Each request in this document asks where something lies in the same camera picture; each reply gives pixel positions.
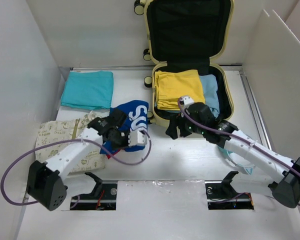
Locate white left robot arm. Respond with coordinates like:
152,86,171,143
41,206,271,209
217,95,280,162
26,109,128,211

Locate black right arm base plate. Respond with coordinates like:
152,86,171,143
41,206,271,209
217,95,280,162
205,171,254,210

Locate light blue shirt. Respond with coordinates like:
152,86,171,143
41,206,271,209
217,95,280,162
155,74,220,117

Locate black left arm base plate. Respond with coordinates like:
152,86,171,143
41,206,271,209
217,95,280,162
69,172,118,211

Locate yellow shirt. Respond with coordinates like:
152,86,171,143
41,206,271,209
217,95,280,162
154,69,206,111

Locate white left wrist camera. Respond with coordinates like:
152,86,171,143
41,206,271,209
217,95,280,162
128,130,148,147

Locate yellow suitcase with black lining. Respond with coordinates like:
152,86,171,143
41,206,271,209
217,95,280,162
133,0,235,120

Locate cream printed zip jacket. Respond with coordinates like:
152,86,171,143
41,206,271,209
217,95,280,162
34,110,107,174

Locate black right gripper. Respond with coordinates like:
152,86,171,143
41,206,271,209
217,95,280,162
165,110,206,139

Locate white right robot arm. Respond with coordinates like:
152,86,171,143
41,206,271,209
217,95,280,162
165,96,300,209

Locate turquoise shirt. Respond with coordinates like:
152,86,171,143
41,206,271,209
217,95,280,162
60,71,114,111

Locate royal blue printed shirt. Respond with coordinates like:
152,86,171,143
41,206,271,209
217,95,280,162
103,100,149,154

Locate teal and white headphones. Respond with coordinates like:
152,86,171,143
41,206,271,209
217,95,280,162
218,147,255,175

